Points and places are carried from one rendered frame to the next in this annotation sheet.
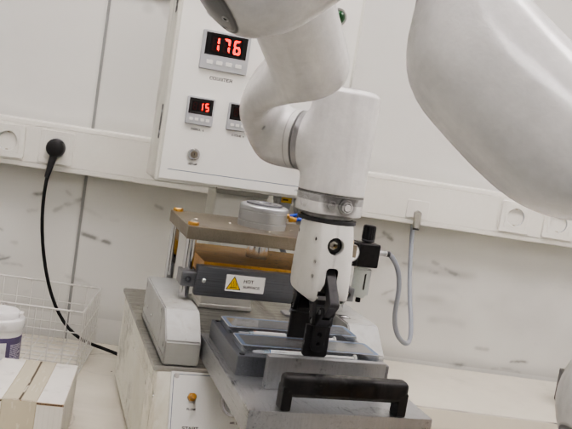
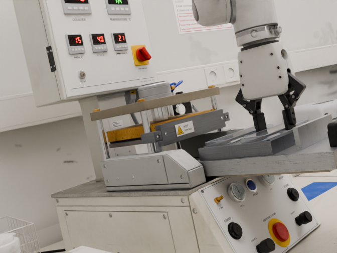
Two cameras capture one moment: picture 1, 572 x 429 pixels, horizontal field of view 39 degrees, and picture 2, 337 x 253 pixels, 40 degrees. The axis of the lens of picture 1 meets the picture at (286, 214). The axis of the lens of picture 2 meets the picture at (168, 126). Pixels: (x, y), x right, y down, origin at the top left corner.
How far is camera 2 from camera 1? 0.69 m
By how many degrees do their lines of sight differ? 30
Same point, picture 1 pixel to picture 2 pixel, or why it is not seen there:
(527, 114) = not seen: outside the picture
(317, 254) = (279, 62)
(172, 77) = (51, 24)
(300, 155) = (240, 6)
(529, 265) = (222, 101)
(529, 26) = not seen: outside the picture
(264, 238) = (180, 96)
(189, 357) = (201, 176)
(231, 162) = (103, 74)
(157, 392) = (199, 207)
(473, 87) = not seen: outside the picture
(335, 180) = (270, 14)
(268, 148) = (218, 10)
